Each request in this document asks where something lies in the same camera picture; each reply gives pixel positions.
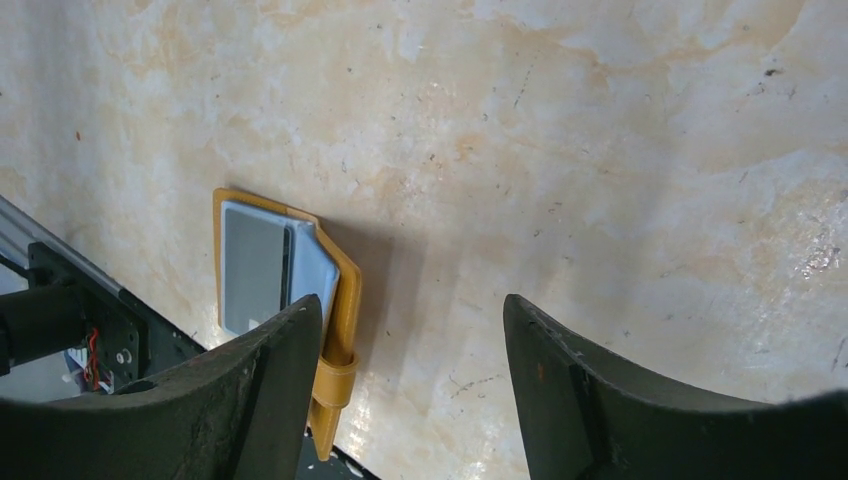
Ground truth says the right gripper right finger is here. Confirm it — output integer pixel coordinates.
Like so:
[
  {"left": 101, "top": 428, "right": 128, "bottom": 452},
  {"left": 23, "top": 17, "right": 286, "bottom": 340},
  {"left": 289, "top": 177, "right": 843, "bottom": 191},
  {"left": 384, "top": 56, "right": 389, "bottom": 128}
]
[{"left": 503, "top": 294, "right": 847, "bottom": 479}]

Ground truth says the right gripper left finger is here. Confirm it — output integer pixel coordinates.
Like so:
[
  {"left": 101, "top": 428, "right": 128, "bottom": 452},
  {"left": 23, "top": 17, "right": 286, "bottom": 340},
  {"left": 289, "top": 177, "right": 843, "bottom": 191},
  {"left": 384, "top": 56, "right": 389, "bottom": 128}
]
[{"left": 1, "top": 295, "right": 322, "bottom": 479}]

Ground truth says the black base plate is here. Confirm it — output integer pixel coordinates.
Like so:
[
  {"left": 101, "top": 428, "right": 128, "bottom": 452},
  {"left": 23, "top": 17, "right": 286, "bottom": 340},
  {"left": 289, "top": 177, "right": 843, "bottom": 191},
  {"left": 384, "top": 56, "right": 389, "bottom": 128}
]
[{"left": 1, "top": 242, "right": 205, "bottom": 394}]

